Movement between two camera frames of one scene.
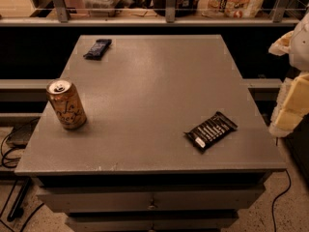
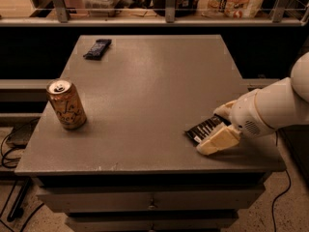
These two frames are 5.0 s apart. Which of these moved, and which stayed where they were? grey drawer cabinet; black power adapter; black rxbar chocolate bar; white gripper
Moved: white gripper
Stayed: grey drawer cabinet; black rxbar chocolate bar; black power adapter
